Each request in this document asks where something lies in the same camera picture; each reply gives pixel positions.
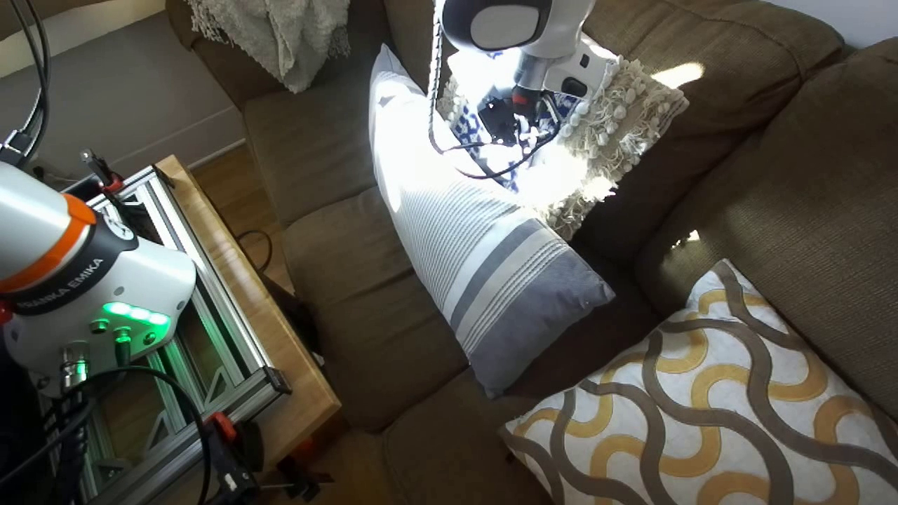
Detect white and blue pillow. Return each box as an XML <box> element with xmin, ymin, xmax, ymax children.
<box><xmin>438</xmin><ymin>62</ymin><xmax>687</xmax><ymax>239</ymax></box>

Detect yellow grey wave pillow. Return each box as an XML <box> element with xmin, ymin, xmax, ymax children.
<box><xmin>499</xmin><ymin>261</ymin><xmax>898</xmax><ymax>505</ymax></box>

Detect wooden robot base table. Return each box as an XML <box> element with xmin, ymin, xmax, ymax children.
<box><xmin>157</xmin><ymin>153</ymin><xmax>341</xmax><ymax>469</ymax></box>

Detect orange black clamp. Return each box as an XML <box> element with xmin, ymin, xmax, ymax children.
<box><xmin>203</xmin><ymin>413</ymin><xmax>334</xmax><ymax>505</ymax></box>

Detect aluminium frame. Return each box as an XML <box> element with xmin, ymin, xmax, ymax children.
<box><xmin>81</xmin><ymin>165</ymin><xmax>287</xmax><ymax>505</ymax></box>

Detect cream knitted blanket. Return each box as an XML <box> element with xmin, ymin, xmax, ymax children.
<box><xmin>188</xmin><ymin>0</ymin><xmax>351</xmax><ymax>93</ymax></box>

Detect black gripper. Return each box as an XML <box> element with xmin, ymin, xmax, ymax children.
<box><xmin>478</xmin><ymin>87</ymin><xmax>562</xmax><ymax>146</ymax></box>

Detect grey striped pillow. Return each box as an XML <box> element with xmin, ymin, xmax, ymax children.
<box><xmin>367</xmin><ymin>45</ymin><xmax>616</xmax><ymax>395</ymax></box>

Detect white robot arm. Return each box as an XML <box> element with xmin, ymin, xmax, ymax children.
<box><xmin>0</xmin><ymin>89</ymin><xmax>198</xmax><ymax>383</ymax></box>

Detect brown fabric sofa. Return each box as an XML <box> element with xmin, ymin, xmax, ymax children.
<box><xmin>168</xmin><ymin>0</ymin><xmax>898</xmax><ymax>505</ymax></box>

